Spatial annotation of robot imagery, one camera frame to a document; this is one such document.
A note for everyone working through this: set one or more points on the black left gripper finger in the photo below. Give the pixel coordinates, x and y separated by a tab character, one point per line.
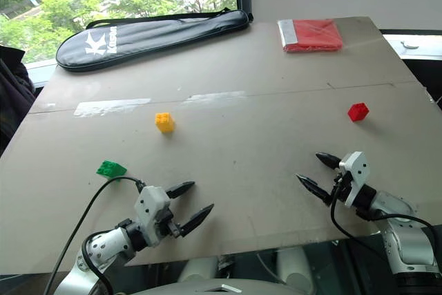
179	189
197	220

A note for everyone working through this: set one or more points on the red folded cloth in plastic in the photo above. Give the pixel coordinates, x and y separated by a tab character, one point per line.
310	35

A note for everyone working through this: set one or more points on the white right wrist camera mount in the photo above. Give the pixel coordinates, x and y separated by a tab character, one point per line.
355	177

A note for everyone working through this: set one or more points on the black racket bag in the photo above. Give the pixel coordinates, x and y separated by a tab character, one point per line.
152	41

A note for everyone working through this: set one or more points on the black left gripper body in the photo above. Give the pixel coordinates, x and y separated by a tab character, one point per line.
168	225

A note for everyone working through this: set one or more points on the dark jacket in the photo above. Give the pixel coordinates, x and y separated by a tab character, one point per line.
14	94

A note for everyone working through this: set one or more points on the yellow lego brick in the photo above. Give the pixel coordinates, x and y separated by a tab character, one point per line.
164	122

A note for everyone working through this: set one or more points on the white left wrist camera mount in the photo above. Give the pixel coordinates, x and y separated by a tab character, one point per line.
152	207

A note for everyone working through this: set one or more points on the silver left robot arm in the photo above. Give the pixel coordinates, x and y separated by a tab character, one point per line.
103	248

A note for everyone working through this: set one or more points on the silver robot torso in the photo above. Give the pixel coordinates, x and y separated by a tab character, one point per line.
221	281

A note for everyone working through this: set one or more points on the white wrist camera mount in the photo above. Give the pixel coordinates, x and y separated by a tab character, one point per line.
152	207
355	177

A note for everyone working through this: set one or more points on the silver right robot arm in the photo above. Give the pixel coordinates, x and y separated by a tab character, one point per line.
397	226

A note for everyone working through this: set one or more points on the green lego brick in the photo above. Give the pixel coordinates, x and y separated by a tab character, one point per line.
111	169

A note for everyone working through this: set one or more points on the red lego brick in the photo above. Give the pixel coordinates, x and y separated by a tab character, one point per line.
358	111

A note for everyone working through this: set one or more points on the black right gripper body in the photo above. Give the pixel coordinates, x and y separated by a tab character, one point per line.
340	184

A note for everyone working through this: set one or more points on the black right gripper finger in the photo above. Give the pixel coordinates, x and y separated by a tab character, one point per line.
328	159
314	188

